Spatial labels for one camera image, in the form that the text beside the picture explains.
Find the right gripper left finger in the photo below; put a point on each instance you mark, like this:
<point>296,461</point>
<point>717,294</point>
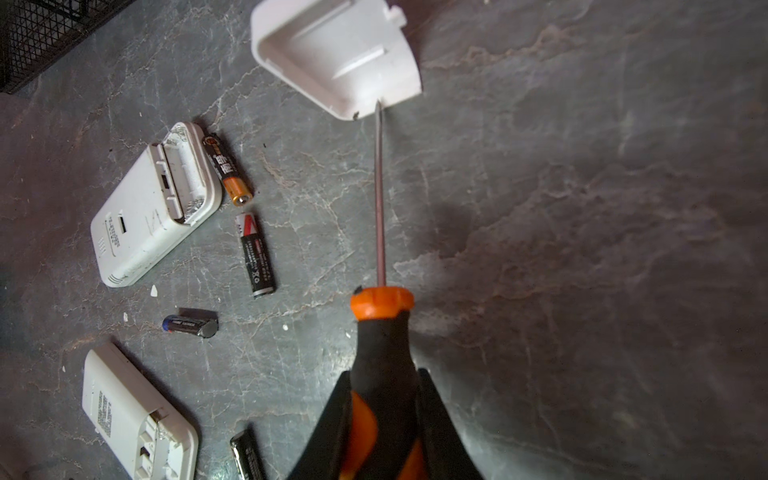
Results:
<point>325,450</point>

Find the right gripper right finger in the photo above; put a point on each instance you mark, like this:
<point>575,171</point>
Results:
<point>445,456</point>

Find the orange black screwdriver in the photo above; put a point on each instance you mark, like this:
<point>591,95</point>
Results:
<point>383,440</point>

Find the black yellow AA battery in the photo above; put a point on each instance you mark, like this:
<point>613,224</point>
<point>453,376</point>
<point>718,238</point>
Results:
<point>245,452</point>

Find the white air conditioner remote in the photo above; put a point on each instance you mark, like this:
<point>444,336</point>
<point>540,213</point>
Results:
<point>150,438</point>

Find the black blue AA battery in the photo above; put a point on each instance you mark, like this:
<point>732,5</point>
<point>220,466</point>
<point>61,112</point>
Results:
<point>203,328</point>

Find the black red AA battery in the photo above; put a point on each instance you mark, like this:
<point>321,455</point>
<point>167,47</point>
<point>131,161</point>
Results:
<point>257,263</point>

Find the black gold AA battery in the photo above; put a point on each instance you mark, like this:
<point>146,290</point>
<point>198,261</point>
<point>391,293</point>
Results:
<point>226,169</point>

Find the grey white remote control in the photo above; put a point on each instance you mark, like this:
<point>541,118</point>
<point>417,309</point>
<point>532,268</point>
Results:
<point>169,191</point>

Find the black wire basket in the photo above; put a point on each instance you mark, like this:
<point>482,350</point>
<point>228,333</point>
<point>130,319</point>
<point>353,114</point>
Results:
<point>36,33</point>

